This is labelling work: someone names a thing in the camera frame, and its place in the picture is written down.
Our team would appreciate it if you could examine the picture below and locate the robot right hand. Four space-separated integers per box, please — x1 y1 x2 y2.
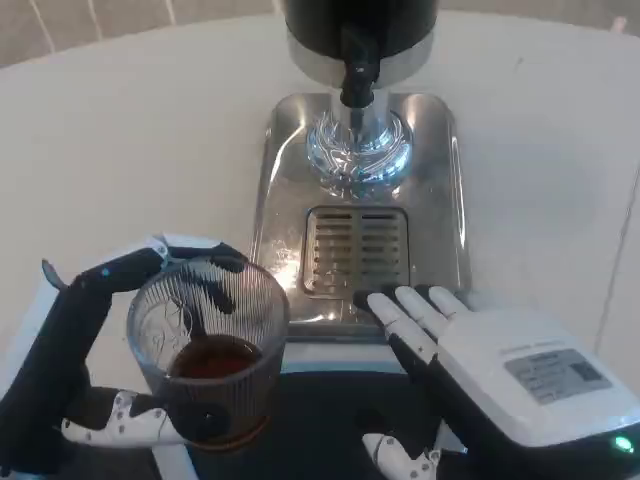
352 283 640 480

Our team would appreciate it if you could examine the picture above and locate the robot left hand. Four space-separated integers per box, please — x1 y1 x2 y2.
0 230 251 476

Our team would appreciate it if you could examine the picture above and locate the clear ribbed glass cup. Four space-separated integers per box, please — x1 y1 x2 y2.
125 262 292 450

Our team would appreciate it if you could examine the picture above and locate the slotted steel drain grid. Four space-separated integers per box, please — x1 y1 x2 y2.
302 204 411 297

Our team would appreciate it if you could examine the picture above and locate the black white robot torso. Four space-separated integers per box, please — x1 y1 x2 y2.
149 338 470 480

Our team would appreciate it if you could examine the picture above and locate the steel drip tray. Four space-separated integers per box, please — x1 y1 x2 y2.
248 92 474 341

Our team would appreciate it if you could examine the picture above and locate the black dispenser tap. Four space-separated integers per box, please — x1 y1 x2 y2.
338 23 379 109

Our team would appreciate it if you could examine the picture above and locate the black steel drink dispenser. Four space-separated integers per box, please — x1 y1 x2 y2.
277 0 439 187

